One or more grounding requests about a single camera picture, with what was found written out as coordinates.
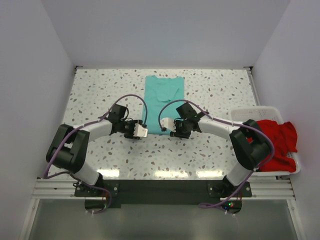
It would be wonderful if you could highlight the teal t shirt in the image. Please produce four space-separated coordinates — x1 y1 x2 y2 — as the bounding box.
142 75 185 135

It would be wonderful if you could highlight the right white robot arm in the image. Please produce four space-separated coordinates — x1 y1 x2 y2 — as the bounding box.
159 102 275 198

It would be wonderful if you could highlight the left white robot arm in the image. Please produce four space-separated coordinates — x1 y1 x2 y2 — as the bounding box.
43 104 148 196

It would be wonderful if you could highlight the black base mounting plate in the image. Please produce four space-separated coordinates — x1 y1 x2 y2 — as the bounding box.
73 180 253 213

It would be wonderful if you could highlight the white plastic laundry basket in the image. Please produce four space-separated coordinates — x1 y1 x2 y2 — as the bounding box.
228 105 301 177

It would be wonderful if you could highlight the red t shirt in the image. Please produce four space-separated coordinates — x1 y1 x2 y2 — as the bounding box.
257 119 298 173

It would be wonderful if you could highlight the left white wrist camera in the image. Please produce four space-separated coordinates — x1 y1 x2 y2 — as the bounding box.
133 122 148 138

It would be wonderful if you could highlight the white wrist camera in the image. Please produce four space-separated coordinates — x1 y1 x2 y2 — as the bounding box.
133 122 148 138
160 117 176 132

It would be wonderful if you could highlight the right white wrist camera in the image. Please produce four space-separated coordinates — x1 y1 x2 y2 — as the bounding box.
160 117 176 132

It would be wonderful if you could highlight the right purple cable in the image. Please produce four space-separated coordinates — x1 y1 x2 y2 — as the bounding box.
157 99 276 209

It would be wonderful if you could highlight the purple cable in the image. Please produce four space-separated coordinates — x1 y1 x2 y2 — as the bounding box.
42 94 148 215
157 99 276 209

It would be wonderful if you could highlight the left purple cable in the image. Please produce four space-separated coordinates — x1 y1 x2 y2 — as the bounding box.
42 94 148 215

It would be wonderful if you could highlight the aluminium rail frame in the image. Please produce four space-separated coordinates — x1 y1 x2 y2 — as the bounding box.
32 177 296 200

